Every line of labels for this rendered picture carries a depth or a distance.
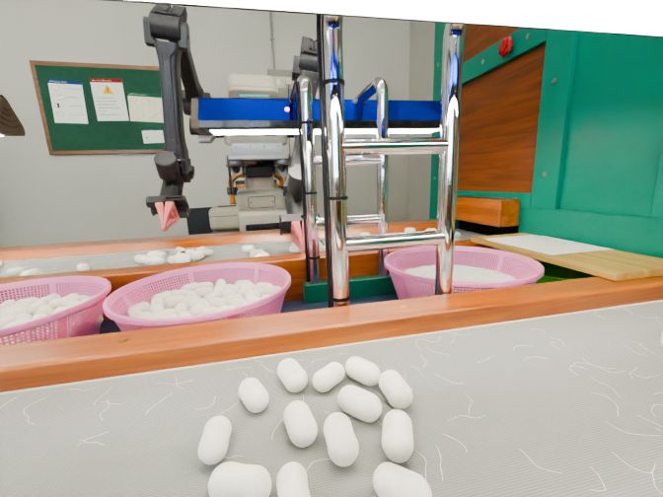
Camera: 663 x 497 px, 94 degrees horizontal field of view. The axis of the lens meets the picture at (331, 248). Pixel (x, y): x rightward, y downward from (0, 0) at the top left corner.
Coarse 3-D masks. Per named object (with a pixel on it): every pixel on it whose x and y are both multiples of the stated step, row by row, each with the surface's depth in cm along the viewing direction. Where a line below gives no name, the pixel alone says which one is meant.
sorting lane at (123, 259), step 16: (320, 240) 100; (464, 240) 91; (80, 256) 88; (96, 256) 87; (112, 256) 86; (128, 256) 85; (208, 256) 82; (224, 256) 81; (240, 256) 80; (0, 272) 73; (48, 272) 72
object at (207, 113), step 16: (192, 112) 66; (208, 112) 67; (224, 112) 67; (240, 112) 68; (256, 112) 69; (272, 112) 69; (288, 112) 70; (352, 112) 73; (368, 112) 74; (400, 112) 75; (416, 112) 76; (432, 112) 77; (192, 128) 66; (208, 128) 67; (224, 128) 67; (240, 128) 68; (256, 128) 69; (272, 128) 69; (288, 128) 70; (320, 128) 71; (352, 128) 73; (368, 128) 74; (400, 128) 75; (416, 128) 76; (432, 128) 77
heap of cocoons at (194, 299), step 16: (192, 288) 57; (208, 288) 55; (224, 288) 56; (240, 288) 56; (256, 288) 54; (272, 288) 54; (144, 304) 49; (160, 304) 49; (176, 304) 51; (192, 304) 49; (208, 304) 48; (224, 304) 50; (240, 304) 48
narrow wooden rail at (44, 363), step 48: (528, 288) 43; (576, 288) 42; (624, 288) 42; (96, 336) 34; (144, 336) 33; (192, 336) 33; (240, 336) 33; (288, 336) 33; (336, 336) 34; (384, 336) 36; (0, 384) 29; (48, 384) 29
